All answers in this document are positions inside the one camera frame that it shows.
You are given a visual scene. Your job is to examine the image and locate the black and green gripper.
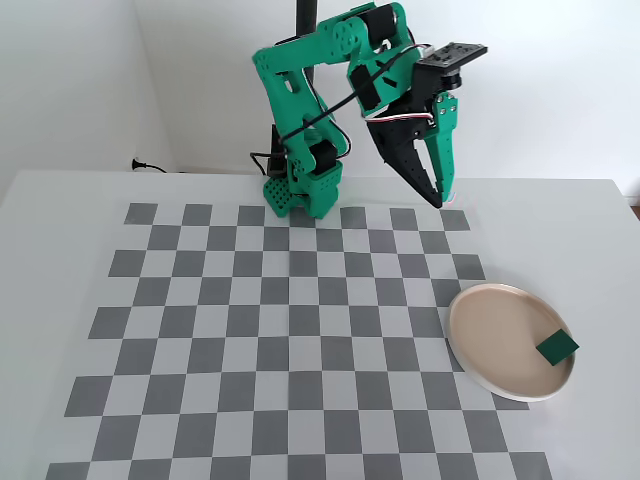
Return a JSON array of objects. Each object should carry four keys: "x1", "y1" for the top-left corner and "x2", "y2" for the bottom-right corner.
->
[{"x1": 368, "y1": 63, "x2": 460, "y2": 210}]

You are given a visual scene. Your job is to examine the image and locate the dark green dice cube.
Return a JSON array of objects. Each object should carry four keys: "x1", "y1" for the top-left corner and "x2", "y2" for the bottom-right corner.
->
[{"x1": 535, "y1": 329, "x2": 581, "y2": 367}]

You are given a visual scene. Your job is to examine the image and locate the green perforated robot base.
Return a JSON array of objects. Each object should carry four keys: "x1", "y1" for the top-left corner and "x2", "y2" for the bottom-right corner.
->
[{"x1": 262, "y1": 162, "x2": 345, "y2": 220}]

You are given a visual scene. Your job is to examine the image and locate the beige round plate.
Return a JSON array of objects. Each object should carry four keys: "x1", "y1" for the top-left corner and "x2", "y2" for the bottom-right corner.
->
[{"x1": 448, "y1": 282, "x2": 577, "y2": 403}]

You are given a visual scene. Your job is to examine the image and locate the black vertical pole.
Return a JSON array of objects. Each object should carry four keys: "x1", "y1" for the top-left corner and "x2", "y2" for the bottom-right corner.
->
[{"x1": 292, "y1": 0, "x2": 322, "y2": 99}]

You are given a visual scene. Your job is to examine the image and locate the grey checkerboard mat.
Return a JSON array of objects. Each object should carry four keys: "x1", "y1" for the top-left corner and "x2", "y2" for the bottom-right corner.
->
[{"x1": 44, "y1": 202, "x2": 554, "y2": 480}]

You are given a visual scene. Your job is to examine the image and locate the black camera cable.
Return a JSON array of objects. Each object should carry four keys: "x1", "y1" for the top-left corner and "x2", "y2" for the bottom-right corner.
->
[{"x1": 277, "y1": 47, "x2": 424, "y2": 146}]

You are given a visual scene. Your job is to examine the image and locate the black wrist camera board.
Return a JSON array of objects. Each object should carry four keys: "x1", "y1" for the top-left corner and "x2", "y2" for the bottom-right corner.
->
[{"x1": 418, "y1": 41, "x2": 489, "y2": 93}]

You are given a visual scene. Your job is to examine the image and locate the black wall power cable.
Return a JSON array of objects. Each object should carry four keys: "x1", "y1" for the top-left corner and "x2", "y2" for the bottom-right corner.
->
[{"x1": 131, "y1": 157, "x2": 169, "y2": 175}]

